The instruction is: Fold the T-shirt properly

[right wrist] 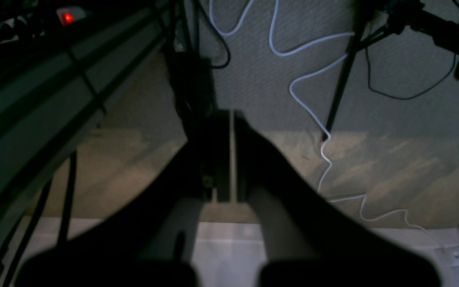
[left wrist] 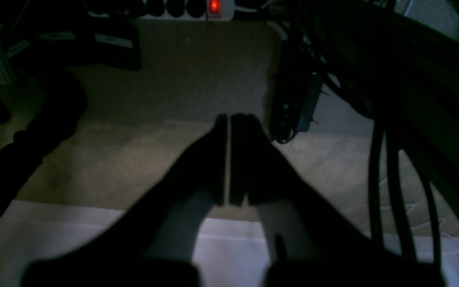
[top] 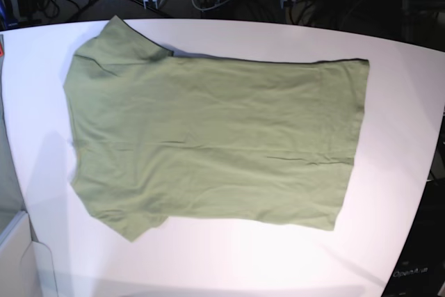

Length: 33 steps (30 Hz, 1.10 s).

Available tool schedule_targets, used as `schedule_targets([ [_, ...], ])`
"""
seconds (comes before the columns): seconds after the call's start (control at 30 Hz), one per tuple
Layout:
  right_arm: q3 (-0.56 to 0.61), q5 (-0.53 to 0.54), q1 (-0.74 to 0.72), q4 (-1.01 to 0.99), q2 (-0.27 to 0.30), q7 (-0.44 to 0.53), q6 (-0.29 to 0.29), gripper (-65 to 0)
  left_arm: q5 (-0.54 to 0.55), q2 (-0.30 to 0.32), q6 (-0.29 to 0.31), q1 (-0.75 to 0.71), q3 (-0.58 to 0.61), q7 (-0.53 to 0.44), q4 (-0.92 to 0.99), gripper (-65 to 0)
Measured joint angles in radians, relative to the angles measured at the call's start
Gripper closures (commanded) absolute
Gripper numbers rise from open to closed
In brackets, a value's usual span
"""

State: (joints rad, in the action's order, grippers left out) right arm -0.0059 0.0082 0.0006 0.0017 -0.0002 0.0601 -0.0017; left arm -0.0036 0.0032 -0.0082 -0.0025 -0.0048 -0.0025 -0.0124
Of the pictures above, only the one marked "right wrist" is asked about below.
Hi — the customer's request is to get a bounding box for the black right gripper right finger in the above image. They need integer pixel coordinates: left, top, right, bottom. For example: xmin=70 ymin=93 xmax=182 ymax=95
xmin=234 ymin=111 xmax=441 ymax=287

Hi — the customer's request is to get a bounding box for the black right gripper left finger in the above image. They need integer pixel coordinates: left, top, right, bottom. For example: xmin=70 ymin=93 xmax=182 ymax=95
xmin=15 ymin=110 xmax=230 ymax=287

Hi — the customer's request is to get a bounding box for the black tripod leg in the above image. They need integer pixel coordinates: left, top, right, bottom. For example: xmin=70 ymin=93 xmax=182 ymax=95
xmin=321 ymin=21 xmax=368 ymax=142

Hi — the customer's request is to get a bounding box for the power strip with red light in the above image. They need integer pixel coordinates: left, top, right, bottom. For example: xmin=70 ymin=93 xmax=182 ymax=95
xmin=56 ymin=6 xmax=92 ymax=26

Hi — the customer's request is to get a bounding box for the black cable on floor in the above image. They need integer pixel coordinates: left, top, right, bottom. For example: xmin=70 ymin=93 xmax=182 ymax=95
xmin=365 ymin=40 xmax=459 ymax=101

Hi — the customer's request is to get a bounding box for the white cable on floor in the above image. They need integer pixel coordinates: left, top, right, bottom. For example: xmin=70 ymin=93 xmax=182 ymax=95
xmin=210 ymin=0 xmax=459 ymax=240

